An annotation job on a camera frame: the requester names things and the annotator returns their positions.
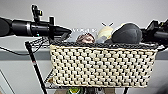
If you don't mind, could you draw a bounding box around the pale basket with dark spots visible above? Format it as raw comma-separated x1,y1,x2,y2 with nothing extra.
48,39,159,90

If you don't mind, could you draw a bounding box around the grey plush toy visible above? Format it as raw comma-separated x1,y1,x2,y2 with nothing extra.
111,21,144,45

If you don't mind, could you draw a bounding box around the magazine with face print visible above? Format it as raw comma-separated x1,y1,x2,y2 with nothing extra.
71,27,98,44

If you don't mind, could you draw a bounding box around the large yellow plush toy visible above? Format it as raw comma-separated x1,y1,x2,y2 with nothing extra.
96,21,115,44

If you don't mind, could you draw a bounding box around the green and yellow toy bowl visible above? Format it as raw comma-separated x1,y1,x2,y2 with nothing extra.
66,86,82,94

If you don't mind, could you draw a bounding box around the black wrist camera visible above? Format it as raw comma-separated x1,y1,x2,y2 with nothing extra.
30,3,44,24

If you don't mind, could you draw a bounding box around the black wire shelf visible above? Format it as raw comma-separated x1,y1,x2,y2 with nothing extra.
23,35,168,94

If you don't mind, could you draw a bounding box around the long grey wall band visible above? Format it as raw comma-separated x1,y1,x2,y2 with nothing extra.
0,49,52,61

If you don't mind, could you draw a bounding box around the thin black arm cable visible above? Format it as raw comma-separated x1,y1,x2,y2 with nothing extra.
0,37,46,56

